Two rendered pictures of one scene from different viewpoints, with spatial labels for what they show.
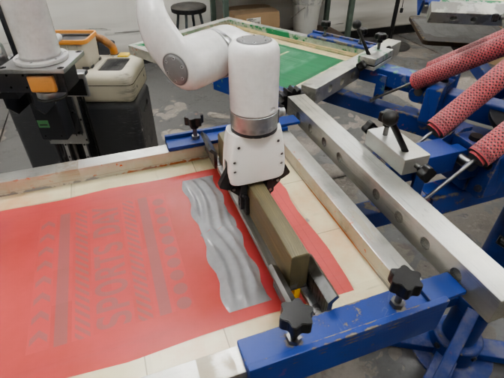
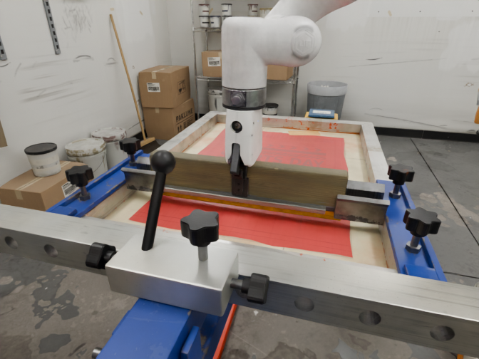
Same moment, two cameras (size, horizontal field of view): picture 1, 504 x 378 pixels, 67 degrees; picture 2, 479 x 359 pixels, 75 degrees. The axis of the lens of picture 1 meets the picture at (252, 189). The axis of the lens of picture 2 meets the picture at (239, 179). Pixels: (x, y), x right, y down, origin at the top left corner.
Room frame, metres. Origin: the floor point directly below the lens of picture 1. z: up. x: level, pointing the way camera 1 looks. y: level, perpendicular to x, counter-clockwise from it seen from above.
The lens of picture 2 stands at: (0.86, -0.45, 1.29)
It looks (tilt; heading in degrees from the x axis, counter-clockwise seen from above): 27 degrees down; 125
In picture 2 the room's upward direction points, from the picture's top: straight up
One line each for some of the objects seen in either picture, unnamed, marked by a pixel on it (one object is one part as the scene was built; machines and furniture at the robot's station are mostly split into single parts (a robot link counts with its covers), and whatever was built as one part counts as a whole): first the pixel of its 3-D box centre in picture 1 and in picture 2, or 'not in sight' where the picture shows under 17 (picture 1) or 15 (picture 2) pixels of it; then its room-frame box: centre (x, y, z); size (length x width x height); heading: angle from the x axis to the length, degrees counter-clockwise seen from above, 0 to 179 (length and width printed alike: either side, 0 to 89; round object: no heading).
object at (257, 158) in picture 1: (254, 149); (243, 129); (0.55, 0.00, 1.12); 0.10 x 0.07 x 0.11; 110
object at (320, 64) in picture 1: (282, 37); not in sight; (1.43, -0.11, 1.05); 1.08 x 0.61 x 0.23; 50
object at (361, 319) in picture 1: (344, 331); (114, 190); (0.31, -0.13, 0.97); 0.30 x 0.05 x 0.07; 110
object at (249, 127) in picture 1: (258, 115); (243, 95); (0.55, -0.01, 1.18); 0.09 x 0.07 x 0.03; 110
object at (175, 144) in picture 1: (228, 142); (398, 232); (0.83, 0.06, 0.97); 0.30 x 0.05 x 0.07; 110
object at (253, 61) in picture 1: (238, 67); (269, 52); (0.58, 0.02, 1.25); 0.15 x 0.10 x 0.11; 52
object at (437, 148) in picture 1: (412, 161); (153, 344); (0.68, -0.34, 1.02); 0.17 x 0.06 x 0.05; 110
